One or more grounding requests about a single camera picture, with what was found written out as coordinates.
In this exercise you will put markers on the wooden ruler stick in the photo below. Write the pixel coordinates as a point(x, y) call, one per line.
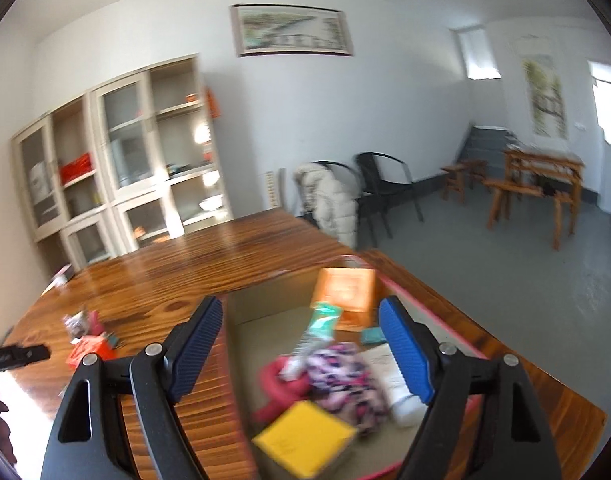
point(271, 190)

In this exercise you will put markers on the white cosmetic tube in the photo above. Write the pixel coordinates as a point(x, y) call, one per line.
point(405, 410)

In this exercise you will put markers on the small teal packet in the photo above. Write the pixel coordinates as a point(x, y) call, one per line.
point(373, 336)

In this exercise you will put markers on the bright doorway window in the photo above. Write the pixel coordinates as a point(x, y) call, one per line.
point(610, 105)

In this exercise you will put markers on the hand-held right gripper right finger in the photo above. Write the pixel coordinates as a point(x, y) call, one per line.
point(405, 355)

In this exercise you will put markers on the yellow cardboard box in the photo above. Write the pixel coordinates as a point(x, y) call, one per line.
point(305, 435)

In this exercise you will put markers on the floral patterned cloth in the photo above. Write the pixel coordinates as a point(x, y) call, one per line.
point(345, 380)

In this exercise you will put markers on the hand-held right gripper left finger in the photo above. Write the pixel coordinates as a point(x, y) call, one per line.
point(195, 350)

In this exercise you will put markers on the small high window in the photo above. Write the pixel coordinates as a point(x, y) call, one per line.
point(479, 55)

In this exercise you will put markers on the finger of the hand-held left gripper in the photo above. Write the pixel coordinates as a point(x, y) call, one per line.
point(15, 355)

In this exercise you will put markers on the wooden bench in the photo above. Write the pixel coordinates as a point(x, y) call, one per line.
point(515, 190)

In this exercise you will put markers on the black chair with jacket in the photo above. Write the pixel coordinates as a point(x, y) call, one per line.
point(353, 172)

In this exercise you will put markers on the orange bottle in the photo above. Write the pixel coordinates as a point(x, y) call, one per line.
point(206, 152)

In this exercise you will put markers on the pale green cardboard box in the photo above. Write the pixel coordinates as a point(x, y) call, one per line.
point(380, 365)

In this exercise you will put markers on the red soft item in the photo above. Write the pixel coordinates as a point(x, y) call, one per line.
point(280, 385)

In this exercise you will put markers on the large orange embossed block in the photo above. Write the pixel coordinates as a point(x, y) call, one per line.
point(343, 295)

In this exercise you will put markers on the cream glass-door cabinet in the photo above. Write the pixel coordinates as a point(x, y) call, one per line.
point(100, 160)

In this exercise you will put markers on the grey staircase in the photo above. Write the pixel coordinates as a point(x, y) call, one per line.
point(485, 142)

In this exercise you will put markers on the small wooden stool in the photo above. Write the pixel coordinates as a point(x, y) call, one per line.
point(463, 167)

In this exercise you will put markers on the white bowl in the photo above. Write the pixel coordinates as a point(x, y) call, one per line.
point(210, 203)

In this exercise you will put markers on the red bags on shelf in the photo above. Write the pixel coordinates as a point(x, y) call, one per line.
point(76, 170)

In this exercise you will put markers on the orange hanging ornament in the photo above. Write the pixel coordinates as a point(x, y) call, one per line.
point(213, 104)

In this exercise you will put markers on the small orange embossed block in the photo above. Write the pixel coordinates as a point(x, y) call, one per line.
point(87, 350)

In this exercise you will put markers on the framed landscape painting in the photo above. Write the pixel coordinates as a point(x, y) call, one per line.
point(293, 30)

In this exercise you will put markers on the white puffer jacket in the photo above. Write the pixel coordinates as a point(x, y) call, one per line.
point(330, 200)

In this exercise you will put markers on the stack of pink cards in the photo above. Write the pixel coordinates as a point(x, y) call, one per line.
point(62, 275)

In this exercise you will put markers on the pink cardboard container box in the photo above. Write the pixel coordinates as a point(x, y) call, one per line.
point(265, 340)

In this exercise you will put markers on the empty black chair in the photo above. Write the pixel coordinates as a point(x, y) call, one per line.
point(385, 180)

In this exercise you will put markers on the green sachet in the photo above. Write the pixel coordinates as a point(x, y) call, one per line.
point(325, 317)

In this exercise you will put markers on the clear package with metal tools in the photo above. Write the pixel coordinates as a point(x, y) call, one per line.
point(80, 324)

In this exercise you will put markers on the hanging scroll painting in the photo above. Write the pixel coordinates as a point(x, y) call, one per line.
point(545, 95)

